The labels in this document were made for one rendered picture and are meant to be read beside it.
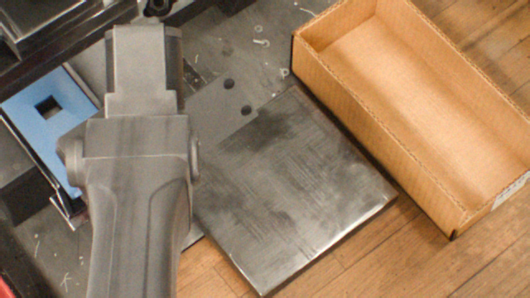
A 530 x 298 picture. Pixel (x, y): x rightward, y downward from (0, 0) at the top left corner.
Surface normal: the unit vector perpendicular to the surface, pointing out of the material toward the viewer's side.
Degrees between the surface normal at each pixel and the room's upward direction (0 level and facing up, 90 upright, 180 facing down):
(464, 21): 0
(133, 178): 27
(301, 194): 0
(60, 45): 90
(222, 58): 0
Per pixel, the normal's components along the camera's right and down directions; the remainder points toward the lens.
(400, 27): -0.78, 0.55
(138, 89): 0.03, -0.06
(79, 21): 0.62, 0.69
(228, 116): 0.33, -0.07
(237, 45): 0.01, -0.47
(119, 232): -0.01, -0.81
